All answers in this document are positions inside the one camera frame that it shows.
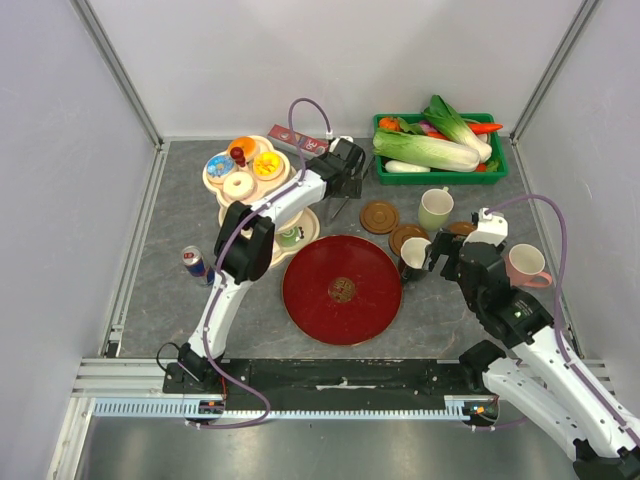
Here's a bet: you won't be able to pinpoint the black and white mug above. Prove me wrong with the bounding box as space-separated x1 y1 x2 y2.
398 237 431 284

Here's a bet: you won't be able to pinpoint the metal tongs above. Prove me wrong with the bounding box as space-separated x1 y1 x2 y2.
327 153 371 223

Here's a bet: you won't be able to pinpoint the light green mug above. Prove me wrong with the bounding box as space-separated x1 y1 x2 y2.
418 187 454 231

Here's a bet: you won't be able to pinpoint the yellow donut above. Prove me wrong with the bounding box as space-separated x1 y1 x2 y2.
252 151 284 181

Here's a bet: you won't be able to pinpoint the green swirl roll cake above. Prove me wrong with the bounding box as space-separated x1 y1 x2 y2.
278 226 304 248

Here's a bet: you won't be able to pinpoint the orange donut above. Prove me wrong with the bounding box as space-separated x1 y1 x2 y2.
227 136 260 161

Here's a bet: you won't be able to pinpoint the white donut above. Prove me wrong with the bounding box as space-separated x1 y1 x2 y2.
223 171 256 201

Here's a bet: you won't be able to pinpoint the blue donut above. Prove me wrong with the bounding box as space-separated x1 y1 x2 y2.
205 153 237 183

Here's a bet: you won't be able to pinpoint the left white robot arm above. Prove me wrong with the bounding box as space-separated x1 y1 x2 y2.
177 137 368 393

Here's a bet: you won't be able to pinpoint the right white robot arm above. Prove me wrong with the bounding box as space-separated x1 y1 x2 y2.
425 230 639 479

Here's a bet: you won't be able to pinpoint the brown wooden coaster right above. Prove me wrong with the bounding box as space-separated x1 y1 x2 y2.
446 221 477 236

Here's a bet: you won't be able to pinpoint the brown wooden coaster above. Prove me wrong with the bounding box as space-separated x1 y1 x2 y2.
359 201 400 234
446 221 477 236
388 224 430 256

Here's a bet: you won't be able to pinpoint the brown wooden coaster middle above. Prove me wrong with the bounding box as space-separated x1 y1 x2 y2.
388 224 430 256

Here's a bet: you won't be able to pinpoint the red rectangular box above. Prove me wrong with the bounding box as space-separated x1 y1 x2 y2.
266 124 328 159

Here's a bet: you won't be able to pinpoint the green plastic basket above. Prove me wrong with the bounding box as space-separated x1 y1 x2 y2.
372 112 509 186

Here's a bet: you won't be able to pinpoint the pink mug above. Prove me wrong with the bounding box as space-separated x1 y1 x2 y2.
505 244 552 288

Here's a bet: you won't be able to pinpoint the white radish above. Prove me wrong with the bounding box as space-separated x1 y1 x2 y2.
384 160 431 173

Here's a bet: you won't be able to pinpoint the brown wooden coaster left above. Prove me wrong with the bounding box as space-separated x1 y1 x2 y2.
359 201 400 234

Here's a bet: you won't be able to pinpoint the orange pumpkin toy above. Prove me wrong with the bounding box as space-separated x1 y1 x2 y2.
378 116 402 132

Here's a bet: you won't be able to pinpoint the napa cabbage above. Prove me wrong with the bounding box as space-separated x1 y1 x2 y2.
372 129 480 172

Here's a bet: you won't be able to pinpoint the purple onion toy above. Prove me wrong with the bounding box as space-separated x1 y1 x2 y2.
418 120 438 135

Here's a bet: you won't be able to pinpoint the cream three-tier dessert stand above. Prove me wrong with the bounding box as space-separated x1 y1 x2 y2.
202 135 320 266

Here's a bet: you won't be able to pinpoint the red round tray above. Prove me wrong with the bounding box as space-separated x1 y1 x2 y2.
282 235 402 346

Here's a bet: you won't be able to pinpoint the bok choy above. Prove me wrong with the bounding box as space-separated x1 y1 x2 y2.
423 95 492 163

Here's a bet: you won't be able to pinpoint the red chili pepper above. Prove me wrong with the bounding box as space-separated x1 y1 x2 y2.
468 123 503 135

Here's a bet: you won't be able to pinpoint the red bull can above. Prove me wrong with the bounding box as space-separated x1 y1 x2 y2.
181 245 215 286

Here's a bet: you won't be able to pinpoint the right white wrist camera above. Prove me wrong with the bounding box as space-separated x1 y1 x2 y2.
464 208 509 247

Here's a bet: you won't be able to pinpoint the white slotted cable duct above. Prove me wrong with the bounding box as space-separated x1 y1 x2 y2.
93 398 477 421

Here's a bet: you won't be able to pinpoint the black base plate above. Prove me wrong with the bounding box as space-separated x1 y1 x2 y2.
164 357 481 412

